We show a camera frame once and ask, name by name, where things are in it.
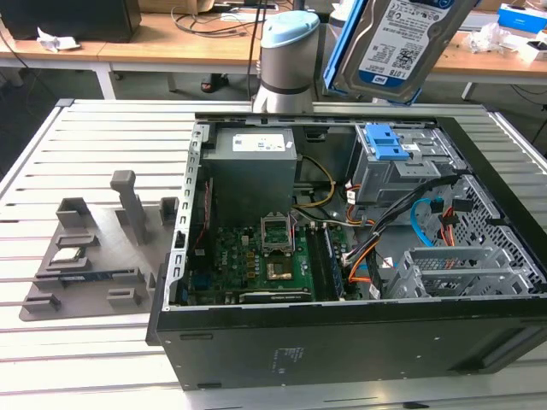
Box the hard disk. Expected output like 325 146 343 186
322 0 467 107

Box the metal disk bay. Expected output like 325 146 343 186
384 245 535 300

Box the metal socket cover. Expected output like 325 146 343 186
259 215 297 256

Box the grey power supply unit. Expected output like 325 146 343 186
200 127 298 214

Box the green motherboard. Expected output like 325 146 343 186
187 224 360 305

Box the CPU socket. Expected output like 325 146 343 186
263 254 296 285

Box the installed RAM stick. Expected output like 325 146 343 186
322 225 345 300

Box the black graphics card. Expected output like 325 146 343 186
237 290 313 304

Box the metal optical drive cage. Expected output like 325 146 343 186
350 123 467 214

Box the blue plastic drive latch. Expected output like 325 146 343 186
365 122 409 162

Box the dark sandal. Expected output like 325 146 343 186
199 73 230 93

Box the black open PC case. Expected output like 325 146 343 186
144 104 547 392

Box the grey parts rack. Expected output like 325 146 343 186
19 169 179 322

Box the wooden desk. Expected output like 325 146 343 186
0 40 112 102
97 10 547 102

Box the blue RAM stick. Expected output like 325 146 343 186
36 268 140 283

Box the silver CPU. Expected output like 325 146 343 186
50 246 83 262

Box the black computer tower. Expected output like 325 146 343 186
0 0 142 44

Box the crumpled white paper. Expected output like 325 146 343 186
36 27 80 53

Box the crumpled clear plastic bag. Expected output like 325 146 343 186
468 23 521 55

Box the grey flat tray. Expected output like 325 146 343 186
460 12 499 32

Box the small white box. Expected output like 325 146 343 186
519 38 547 65

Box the blue cardboard box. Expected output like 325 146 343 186
497 3 547 33

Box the orange data wire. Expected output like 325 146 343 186
348 247 377 285

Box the black sleeved wire bundle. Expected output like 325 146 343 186
371 174 461 240

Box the blue data wire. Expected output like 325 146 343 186
409 198 441 249

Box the orange power wire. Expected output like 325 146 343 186
438 207 459 247

